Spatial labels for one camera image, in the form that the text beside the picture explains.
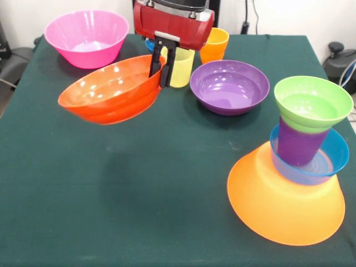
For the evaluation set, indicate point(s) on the dark blue bowl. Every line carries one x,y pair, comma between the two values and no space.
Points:
150,46

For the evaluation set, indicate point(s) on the red bowl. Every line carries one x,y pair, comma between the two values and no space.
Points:
111,94

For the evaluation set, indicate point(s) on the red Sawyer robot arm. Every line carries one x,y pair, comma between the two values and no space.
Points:
180,4

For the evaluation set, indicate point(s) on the green bowl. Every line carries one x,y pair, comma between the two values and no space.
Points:
311,103

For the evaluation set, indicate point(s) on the pink bowl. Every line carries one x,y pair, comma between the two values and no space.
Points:
83,33

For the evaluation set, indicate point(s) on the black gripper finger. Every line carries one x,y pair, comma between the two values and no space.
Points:
168,69
155,61

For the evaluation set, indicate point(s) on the yellow cup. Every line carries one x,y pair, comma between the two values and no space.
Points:
182,69

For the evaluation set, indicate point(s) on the large yellow-orange bowl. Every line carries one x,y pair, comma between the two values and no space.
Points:
278,214

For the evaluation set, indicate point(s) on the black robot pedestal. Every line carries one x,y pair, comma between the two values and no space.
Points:
216,14

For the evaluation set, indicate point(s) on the orange cup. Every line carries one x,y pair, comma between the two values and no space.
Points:
218,48

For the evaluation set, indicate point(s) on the dark green tablecloth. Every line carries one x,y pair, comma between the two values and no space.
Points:
111,180

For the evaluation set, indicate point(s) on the purple bowl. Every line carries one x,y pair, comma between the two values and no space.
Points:
228,89

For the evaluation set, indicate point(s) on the purple cup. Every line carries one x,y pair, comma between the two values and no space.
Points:
300,147

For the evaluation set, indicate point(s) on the light blue bowl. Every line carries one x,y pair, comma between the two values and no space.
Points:
338,155

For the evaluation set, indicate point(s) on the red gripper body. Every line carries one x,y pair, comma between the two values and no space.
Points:
180,27

